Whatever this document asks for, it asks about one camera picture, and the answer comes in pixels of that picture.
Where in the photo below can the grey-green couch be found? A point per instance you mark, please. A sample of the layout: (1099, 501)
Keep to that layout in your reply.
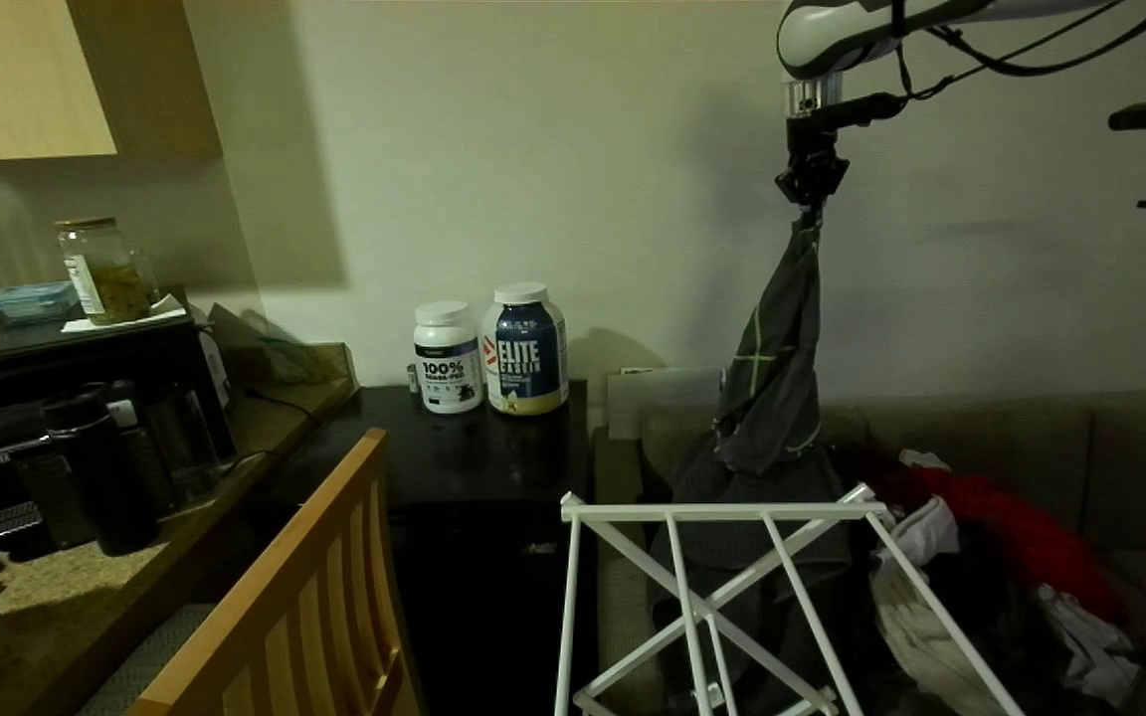
(1011, 438)

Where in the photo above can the blue supplement tub white lid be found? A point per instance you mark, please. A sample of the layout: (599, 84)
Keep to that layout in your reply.
(525, 353)

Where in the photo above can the white drying rack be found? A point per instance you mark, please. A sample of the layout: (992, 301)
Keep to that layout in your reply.
(707, 607)

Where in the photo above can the white cloth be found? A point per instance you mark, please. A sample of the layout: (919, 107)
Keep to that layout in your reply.
(1080, 636)
(916, 617)

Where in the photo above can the white paper sheet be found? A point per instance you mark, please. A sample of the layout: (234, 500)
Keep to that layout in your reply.
(167, 313)

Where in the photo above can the wooden chair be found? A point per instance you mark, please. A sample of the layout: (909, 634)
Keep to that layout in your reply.
(304, 597)

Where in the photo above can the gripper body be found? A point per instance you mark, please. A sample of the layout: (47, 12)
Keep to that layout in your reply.
(812, 147)

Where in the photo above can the red cloth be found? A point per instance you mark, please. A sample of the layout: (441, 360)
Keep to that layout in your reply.
(1031, 527)

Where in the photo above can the black coffee maker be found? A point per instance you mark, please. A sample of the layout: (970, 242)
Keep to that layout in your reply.
(11, 487)

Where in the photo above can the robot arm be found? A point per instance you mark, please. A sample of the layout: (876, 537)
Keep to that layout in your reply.
(837, 30)

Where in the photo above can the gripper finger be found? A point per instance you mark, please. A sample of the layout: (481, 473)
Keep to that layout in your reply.
(832, 181)
(792, 185)

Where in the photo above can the black bottle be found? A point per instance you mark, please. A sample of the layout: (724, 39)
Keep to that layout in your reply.
(107, 477)

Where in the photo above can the dark grey cloth green lines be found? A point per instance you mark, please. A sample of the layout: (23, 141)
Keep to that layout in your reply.
(777, 368)

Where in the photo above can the black microwave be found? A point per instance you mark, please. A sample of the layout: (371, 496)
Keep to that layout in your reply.
(66, 373)

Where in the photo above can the black side cabinet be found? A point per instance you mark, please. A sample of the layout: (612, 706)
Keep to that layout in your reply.
(474, 497)

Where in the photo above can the small white bottle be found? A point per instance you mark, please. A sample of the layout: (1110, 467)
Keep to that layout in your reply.
(413, 379)

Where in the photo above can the plastic container blue lid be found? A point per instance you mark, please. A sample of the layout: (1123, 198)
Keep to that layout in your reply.
(28, 298)

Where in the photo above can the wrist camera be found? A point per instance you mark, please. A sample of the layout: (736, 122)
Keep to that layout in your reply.
(857, 107)

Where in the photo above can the wooden wall cabinet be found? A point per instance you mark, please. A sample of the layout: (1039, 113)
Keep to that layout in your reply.
(36, 70)

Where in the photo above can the glass jar with lid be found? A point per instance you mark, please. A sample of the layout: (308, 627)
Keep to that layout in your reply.
(107, 273)

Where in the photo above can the heap of black clothes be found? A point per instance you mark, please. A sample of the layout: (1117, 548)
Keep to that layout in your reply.
(1006, 617)

